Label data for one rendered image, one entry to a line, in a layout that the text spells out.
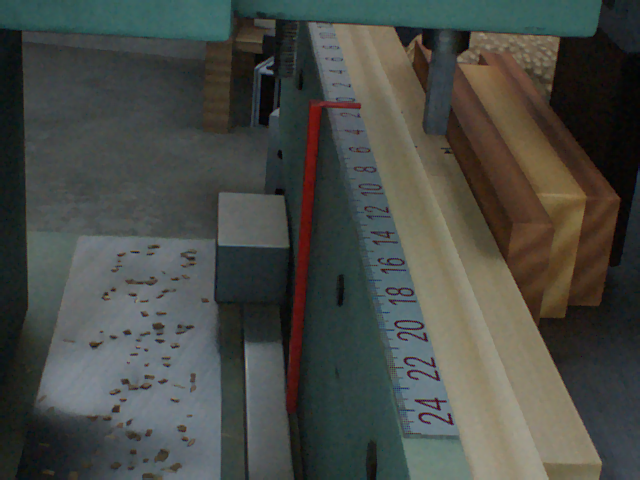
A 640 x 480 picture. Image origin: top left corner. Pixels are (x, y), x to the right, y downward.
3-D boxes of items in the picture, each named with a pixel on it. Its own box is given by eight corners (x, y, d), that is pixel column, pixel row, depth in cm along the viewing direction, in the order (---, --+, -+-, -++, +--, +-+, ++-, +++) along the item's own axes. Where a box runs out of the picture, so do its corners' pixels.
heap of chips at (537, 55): (615, 99, 74) (624, 53, 73) (409, 88, 73) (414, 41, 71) (578, 59, 82) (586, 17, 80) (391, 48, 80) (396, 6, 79)
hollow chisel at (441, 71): (446, 135, 50) (462, 14, 48) (425, 134, 50) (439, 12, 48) (443, 128, 51) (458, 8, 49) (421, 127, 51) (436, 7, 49)
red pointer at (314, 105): (332, 415, 55) (362, 106, 49) (285, 414, 55) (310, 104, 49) (331, 405, 56) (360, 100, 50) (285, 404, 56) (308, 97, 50)
